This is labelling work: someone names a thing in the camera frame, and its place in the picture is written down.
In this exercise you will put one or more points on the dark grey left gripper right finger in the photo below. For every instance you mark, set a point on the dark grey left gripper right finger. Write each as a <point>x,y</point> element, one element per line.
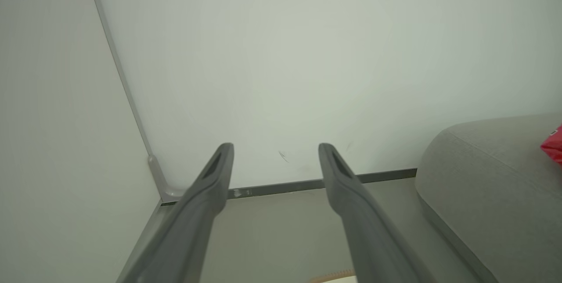
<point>369,234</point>

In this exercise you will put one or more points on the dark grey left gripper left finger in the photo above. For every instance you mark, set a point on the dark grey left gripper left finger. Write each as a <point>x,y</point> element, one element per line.
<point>184,234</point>

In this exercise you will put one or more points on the red and white garment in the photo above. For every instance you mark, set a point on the red and white garment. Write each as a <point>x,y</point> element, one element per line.
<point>554,147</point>

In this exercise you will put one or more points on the light grey wall corner trim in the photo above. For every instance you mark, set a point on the light grey wall corner trim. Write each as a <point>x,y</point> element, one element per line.
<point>156,173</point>

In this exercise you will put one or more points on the dark grey baseboard strip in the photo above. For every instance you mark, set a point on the dark grey baseboard strip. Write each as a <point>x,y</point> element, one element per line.
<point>285,186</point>

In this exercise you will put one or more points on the white perforated laundry basket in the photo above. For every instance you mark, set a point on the white perforated laundry basket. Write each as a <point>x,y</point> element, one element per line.
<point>333,276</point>

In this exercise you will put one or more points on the light grey fabric sofa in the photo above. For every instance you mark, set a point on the light grey fabric sofa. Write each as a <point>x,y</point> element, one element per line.
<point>496,195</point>

